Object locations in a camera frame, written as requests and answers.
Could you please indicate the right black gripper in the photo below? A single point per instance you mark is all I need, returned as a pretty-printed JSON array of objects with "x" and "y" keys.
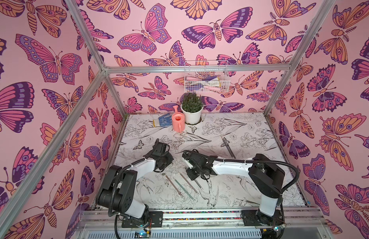
[{"x": 193, "y": 160}]

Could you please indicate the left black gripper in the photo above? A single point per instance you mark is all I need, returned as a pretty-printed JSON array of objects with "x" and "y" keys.
[{"x": 170, "y": 159}]

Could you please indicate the red pencil with clear cap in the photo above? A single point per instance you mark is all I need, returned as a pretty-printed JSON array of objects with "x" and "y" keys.
[{"x": 190, "y": 185}]

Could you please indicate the green pencil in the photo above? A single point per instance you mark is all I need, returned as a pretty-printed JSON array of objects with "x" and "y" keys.
[{"x": 183, "y": 188}]

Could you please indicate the navy pencil with pink cap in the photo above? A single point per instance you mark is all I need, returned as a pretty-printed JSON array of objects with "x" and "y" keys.
[{"x": 226, "y": 144}]

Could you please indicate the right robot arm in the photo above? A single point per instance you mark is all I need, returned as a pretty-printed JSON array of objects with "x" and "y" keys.
[{"x": 272, "y": 178}]

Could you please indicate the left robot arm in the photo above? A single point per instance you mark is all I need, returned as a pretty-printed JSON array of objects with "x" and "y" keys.
[{"x": 117, "y": 190}]

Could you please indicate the blue seed packet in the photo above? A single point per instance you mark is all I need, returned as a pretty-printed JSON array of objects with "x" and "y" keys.
[{"x": 163, "y": 121}]

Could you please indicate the pink watering can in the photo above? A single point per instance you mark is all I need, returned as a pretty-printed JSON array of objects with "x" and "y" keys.
[{"x": 178, "y": 120}]

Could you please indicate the green plant in white pot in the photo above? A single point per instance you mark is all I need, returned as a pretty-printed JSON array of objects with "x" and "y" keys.
[{"x": 192, "y": 107}]

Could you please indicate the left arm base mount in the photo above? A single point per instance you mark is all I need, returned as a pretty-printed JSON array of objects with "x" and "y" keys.
[{"x": 153, "y": 219}]

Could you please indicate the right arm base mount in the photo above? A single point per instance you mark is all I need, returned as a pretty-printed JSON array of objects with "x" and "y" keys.
[{"x": 256, "y": 218}]

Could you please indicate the white wire wall basket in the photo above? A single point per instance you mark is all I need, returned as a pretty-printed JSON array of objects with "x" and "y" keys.
[{"x": 206, "y": 79}]

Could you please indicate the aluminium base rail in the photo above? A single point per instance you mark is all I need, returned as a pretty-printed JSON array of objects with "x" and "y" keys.
[{"x": 235, "y": 223}]

